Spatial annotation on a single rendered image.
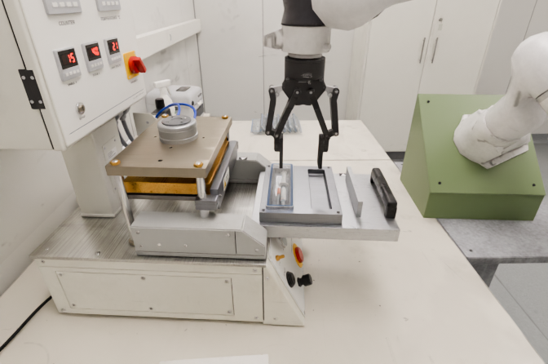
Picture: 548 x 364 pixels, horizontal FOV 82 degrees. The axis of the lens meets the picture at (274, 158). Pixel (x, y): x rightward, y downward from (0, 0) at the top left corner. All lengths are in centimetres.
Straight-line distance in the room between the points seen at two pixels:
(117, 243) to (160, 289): 13
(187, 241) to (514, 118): 82
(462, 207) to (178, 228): 86
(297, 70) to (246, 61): 254
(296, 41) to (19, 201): 82
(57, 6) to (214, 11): 253
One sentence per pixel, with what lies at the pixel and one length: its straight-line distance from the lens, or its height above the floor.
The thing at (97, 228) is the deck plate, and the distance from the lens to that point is 80.
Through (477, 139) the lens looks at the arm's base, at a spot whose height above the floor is 101.
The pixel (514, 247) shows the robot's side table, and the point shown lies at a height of 75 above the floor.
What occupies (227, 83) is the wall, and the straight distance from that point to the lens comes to 318.
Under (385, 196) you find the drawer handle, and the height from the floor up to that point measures 101.
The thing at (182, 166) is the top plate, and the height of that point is 111.
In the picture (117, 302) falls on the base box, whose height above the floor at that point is 80.
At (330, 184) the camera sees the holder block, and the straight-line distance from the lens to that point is 74.
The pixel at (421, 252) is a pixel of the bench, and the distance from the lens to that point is 99.
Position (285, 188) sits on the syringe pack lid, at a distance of 69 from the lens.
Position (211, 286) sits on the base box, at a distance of 69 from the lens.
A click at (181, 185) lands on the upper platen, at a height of 105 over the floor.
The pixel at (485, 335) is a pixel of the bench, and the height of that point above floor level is 75.
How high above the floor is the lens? 137
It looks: 27 degrees down
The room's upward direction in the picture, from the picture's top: straight up
